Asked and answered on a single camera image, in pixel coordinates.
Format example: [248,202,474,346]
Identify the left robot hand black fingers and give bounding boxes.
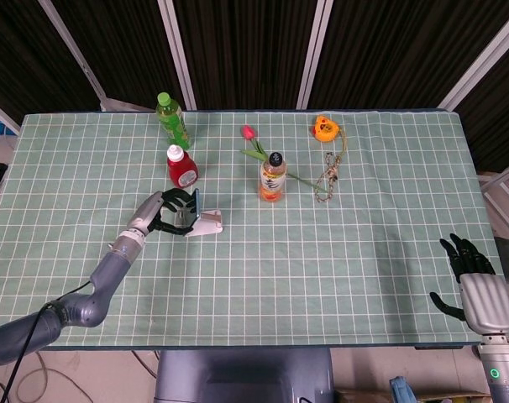
[126,188,199,237]

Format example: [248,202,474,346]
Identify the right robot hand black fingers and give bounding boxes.
[429,233,509,336]

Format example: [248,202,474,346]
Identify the black smartphone blue edge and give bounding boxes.
[174,187,202,230]

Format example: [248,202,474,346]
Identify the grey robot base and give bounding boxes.
[153,348,335,403]

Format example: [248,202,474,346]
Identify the white folding phone stand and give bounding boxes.
[182,208,224,239]

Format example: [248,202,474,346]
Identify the red ketchup squeeze bottle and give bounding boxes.
[165,144,200,190]

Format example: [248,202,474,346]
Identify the green tea bottle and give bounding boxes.
[155,92,192,152]

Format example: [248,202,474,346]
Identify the brown cardboard box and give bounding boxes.
[336,388,491,403]

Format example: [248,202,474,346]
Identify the blue cloth bag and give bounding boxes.
[389,376,419,403]

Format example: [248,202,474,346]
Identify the pink artificial tulip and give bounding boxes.
[239,124,331,195]

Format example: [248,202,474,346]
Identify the orange drink bottle black cap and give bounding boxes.
[258,151,289,203]

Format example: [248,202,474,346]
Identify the green checkered tablecloth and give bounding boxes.
[0,109,507,352]

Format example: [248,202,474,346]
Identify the black pleated curtain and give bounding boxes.
[0,0,509,177]

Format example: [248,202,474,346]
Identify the white frame rail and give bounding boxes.
[475,158,509,240]

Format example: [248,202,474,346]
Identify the white frame post with foot plate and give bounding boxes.
[38,0,155,113]

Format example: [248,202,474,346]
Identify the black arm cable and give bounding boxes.
[0,280,92,403]

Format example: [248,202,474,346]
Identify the orange toy with rope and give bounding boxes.
[314,125,348,205]

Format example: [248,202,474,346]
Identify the tan floor cable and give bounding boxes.
[13,351,94,403]

